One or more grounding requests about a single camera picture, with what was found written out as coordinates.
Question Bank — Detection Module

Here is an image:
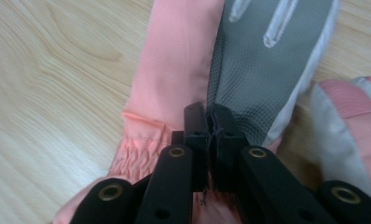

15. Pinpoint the pink ski glove with strap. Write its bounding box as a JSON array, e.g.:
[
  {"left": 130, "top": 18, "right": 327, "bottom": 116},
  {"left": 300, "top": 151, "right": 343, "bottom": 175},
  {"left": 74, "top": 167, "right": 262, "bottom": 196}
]
[{"left": 294, "top": 76, "right": 371, "bottom": 207}]

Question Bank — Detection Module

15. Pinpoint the pink ski glove grey palm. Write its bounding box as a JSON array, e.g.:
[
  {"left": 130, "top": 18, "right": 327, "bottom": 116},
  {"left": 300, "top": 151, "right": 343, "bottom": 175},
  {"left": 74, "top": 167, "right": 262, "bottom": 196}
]
[{"left": 51, "top": 0, "right": 342, "bottom": 224}]

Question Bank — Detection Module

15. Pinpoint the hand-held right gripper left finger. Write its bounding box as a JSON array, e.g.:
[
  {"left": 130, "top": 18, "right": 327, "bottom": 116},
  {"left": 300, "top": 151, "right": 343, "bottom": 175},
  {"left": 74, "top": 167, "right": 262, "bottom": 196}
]
[{"left": 171, "top": 102, "right": 212, "bottom": 193}]

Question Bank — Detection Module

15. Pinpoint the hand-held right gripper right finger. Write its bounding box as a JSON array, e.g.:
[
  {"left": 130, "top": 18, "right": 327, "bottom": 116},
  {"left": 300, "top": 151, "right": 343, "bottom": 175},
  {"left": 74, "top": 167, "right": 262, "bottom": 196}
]
[{"left": 210, "top": 103, "right": 251, "bottom": 192}]

